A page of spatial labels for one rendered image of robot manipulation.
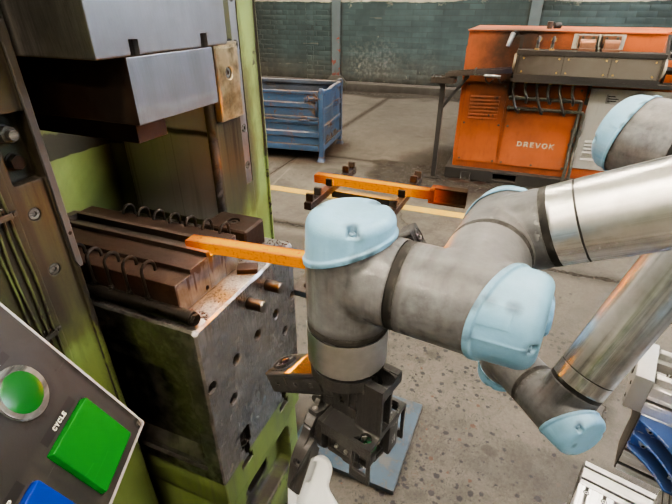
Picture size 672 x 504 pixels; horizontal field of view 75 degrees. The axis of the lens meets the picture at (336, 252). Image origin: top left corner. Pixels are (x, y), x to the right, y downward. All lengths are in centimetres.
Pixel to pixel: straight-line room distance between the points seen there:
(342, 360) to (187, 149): 88
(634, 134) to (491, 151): 361
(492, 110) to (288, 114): 195
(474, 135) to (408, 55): 435
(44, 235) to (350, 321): 60
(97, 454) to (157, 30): 58
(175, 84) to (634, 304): 74
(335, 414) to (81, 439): 27
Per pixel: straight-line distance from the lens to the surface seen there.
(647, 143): 73
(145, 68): 76
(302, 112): 464
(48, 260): 86
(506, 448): 189
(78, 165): 131
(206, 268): 92
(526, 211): 42
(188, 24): 84
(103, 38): 71
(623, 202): 41
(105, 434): 60
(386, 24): 853
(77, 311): 92
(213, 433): 103
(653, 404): 116
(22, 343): 58
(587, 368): 70
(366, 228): 33
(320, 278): 35
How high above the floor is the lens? 143
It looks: 29 degrees down
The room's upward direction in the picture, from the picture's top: straight up
